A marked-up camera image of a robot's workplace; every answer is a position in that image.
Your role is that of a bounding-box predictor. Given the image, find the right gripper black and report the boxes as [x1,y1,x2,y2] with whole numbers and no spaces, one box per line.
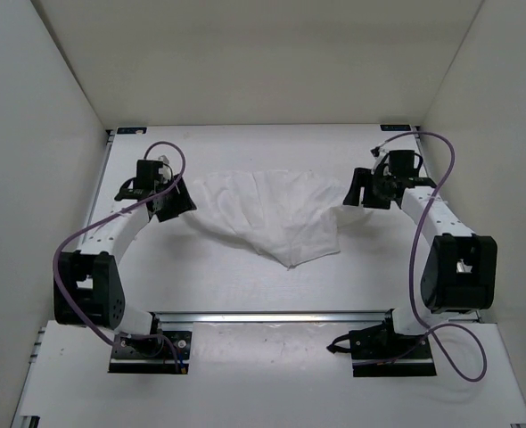
[343,168,395,210]

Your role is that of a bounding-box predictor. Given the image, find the white pleated skirt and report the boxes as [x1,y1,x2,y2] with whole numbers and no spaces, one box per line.
[185,170,372,268]

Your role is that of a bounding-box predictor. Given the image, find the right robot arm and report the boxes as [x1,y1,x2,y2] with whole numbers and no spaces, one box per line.
[343,148,497,358]

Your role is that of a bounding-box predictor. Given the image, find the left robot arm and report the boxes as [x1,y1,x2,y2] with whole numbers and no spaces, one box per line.
[53,174,196,355]

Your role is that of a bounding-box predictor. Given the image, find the right blue corner label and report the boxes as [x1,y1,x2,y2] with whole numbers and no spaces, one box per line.
[380,124,411,133]

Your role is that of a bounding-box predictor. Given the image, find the blue corner label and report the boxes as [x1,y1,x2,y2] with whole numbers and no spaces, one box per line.
[380,124,411,133]
[116,127,147,135]

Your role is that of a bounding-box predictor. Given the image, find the left blue corner label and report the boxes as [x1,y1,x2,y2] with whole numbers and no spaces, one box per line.
[116,127,147,135]

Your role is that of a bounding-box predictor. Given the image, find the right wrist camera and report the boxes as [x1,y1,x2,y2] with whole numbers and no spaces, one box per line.
[370,144,389,173]

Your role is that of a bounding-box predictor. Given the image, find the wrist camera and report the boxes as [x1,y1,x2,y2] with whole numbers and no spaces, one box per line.
[370,144,389,173]
[133,155,176,193]

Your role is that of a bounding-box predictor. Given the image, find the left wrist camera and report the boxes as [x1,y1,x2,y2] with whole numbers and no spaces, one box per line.
[133,155,176,193]

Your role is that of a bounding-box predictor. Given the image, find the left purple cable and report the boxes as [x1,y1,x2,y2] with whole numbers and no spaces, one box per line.
[52,141,191,374]

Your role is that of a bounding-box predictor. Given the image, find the purple cable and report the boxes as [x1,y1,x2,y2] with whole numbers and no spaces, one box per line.
[351,131,488,383]
[52,141,191,374]

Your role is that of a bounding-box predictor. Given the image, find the aluminium left side rail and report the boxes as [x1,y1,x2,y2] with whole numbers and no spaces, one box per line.
[84,129,116,226]

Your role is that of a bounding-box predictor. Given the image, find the aluminium front rail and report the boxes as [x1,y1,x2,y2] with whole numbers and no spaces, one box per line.
[157,311,385,324]

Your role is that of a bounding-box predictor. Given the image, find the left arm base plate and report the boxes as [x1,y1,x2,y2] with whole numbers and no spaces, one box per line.
[108,330,193,375]

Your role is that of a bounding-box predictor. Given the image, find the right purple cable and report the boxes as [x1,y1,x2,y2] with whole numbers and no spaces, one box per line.
[351,131,488,383]

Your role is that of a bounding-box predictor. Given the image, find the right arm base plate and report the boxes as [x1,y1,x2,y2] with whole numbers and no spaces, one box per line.
[326,325,437,378]

